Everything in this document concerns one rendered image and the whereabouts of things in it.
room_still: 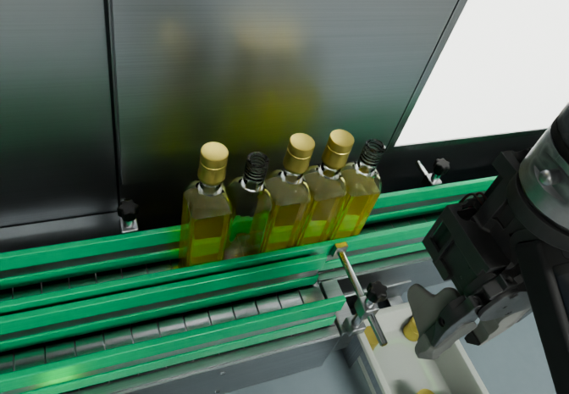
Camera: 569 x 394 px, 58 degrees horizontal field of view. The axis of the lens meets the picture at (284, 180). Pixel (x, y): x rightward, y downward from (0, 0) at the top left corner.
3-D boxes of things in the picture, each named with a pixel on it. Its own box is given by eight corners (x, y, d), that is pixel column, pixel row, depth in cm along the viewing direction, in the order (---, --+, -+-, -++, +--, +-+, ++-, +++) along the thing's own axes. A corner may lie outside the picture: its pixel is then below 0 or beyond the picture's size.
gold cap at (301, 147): (302, 153, 70) (310, 130, 67) (312, 172, 68) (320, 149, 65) (278, 156, 69) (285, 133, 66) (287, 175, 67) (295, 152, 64)
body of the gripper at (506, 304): (483, 232, 48) (559, 141, 39) (540, 315, 43) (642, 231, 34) (415, 246, 45) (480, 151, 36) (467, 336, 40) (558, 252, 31)
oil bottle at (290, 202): (275, 243, 89) (302, 159, 73) (286, 270, 85) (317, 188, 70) (245, 249, 87) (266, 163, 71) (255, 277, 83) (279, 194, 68)
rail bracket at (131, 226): (137, 228, 86) (136, 175, 76) (144, 262, 82) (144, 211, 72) (113, 232, 84) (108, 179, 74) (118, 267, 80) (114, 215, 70)
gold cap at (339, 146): (339, 149, 72) (348, 126, 69) (350, 168, 70) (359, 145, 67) (317, 152, 71) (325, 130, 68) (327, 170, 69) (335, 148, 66)
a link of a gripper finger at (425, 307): (397, 310, 51) (453, 258, 45) (426, 367, 48) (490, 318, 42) (373, 313, 49) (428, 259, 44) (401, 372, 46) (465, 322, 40)
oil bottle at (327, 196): (306, 237, 91) (338, 155, 75) (317, 264, 87) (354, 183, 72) (276, 243, 89) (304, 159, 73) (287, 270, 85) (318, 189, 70)
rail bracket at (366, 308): (334, 268, 87) (356, 224, 78) (377, 362, 77) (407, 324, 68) (318, 271, 86) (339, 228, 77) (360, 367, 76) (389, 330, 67)
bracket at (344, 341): (328, 297, 91) (339, 277, 86) (350, 346, 86) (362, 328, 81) (310, 302, 90) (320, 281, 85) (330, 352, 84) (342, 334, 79)
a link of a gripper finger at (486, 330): (467, 290, 54) (495, 245, 46) (499, 342, 50) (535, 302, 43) (441, 299, 53) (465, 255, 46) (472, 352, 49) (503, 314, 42)
